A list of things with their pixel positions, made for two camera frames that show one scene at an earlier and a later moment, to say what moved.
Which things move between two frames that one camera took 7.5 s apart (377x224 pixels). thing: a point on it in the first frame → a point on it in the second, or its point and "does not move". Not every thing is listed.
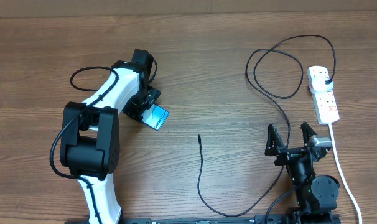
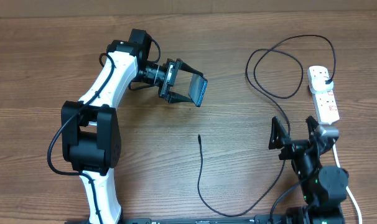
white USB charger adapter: [322, 83] does not move
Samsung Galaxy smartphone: [155, 117] → [197, 88]
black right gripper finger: [307, 132] → [312, 124]
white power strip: [325, 103] does not move
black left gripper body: [137, 106] → [168, 78]
